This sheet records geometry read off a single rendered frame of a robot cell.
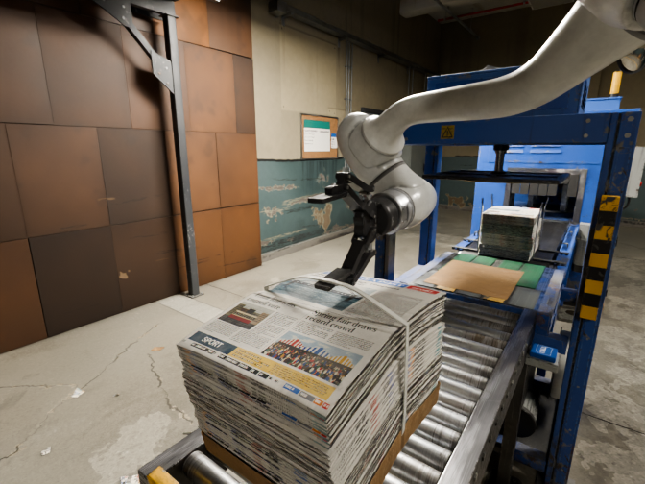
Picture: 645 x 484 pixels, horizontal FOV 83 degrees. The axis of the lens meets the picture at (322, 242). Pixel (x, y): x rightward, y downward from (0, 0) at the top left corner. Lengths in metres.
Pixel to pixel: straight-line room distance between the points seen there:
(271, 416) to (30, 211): 3.03
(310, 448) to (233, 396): 0.14
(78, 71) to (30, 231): 1.25
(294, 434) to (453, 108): 0.55
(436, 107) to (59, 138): 3.05
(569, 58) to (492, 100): 0.11
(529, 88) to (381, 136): 0.30
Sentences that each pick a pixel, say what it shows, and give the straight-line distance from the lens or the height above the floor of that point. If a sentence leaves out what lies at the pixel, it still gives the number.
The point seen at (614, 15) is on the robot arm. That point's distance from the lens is 0.40.
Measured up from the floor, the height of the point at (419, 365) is 1.08.
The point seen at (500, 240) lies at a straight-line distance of 2.44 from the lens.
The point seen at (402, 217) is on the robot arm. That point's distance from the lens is 0.74.
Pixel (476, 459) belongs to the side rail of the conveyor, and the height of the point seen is 0.80.
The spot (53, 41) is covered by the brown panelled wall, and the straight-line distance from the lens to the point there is 3.55.
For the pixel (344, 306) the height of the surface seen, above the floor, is 1.17.
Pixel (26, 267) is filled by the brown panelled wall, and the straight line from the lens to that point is 3.46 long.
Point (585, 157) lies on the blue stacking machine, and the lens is 3.93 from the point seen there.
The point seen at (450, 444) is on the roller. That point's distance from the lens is 0.98.
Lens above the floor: 1.43
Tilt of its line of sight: 14 degrees down
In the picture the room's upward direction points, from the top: straight up
